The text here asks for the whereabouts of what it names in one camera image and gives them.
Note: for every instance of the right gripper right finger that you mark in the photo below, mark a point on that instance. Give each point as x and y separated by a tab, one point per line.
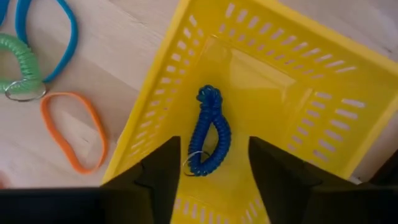
280	180

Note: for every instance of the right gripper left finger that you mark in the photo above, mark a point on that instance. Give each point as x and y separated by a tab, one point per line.
155	186

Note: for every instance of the orange silicone wristband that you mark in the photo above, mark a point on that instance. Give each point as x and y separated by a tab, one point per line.
103	146

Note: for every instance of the yellow plastic basket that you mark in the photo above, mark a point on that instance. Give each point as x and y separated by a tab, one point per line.
258	102

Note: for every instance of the blue silicone wristband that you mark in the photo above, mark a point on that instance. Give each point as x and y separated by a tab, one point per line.
73	40
3	9

